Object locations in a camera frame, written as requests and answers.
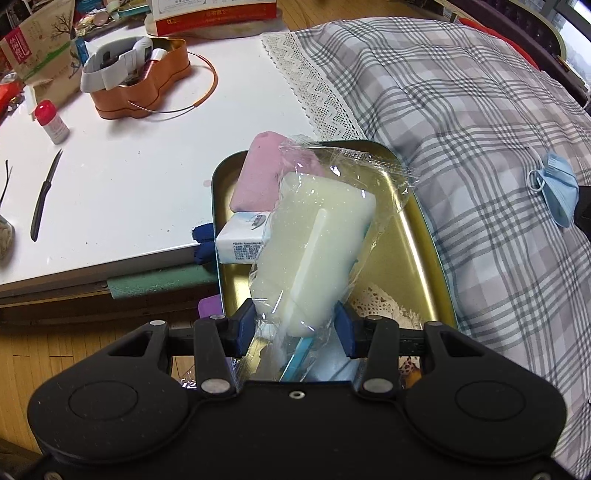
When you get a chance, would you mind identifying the brown paper bag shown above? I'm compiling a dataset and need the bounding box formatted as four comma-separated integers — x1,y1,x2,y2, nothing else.
0,0,84,100

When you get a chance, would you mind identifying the red capped bottle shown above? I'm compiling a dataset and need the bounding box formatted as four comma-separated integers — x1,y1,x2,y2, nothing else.
35,99,71,145

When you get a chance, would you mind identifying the wire hoop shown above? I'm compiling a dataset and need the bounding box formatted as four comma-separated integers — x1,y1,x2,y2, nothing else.
129,51,219,121

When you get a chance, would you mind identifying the yellow and dark scrunchie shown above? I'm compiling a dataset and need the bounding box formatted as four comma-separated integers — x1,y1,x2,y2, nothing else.
399,357,422,386

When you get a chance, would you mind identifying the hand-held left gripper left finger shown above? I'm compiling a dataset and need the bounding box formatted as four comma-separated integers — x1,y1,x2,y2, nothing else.
108,299,256,398

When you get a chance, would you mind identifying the pink sponge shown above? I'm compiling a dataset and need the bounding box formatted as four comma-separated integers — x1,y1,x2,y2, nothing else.
229,131,328,213

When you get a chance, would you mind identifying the red cloth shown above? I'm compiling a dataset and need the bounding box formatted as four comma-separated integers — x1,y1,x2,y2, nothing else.
459,16,513,43

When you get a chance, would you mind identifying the red and white box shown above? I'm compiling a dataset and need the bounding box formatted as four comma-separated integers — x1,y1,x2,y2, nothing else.
147,0,279,37

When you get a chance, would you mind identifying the gold metal tray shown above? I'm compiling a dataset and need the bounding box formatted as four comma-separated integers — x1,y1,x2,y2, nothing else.
211,140,459,384

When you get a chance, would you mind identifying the glass jar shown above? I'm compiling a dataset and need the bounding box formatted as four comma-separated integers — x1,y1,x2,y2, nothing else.
0,215,16,261

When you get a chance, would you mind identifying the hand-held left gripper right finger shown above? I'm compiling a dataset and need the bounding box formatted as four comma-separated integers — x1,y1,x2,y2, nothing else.
333,301,483,398

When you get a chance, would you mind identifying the orange tin box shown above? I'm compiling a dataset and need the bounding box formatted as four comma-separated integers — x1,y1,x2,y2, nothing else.
88,37,191,120

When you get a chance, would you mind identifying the white band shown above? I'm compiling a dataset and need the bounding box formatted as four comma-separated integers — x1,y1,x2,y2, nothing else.
81,38,153,92

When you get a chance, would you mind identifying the purple foam piece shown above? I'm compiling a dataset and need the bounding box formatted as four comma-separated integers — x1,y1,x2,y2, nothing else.
198,296,225,320

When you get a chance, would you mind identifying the green foam edge strip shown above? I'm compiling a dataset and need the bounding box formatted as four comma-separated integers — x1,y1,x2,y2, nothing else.
107,264,218,300

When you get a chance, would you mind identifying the white tissue pack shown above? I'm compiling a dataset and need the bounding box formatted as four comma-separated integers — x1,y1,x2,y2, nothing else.
215,210,273,265

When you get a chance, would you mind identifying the blue face mask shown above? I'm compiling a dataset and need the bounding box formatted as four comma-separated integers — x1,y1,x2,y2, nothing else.
529,147,580,228

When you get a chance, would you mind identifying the black knife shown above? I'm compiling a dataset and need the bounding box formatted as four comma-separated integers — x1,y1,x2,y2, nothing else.
30,148,64,242

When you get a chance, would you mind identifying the beige lace cloth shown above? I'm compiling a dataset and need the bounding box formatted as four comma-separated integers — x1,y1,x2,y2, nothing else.
344,284,423,330

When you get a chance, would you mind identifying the teal tray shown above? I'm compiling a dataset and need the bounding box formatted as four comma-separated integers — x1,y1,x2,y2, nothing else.
115,2,153,20

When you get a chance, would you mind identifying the black cable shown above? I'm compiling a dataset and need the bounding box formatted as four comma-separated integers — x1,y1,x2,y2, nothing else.
0,160,14,204

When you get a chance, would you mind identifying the white sponge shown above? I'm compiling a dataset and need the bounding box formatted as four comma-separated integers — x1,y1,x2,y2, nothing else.
178,134,421,393

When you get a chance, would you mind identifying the dark blue corner guard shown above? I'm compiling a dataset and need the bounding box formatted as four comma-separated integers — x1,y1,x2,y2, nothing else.
193,223,216,266

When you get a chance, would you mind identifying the grey plaid blanket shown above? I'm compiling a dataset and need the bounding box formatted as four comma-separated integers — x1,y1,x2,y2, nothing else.
291,17,591,476

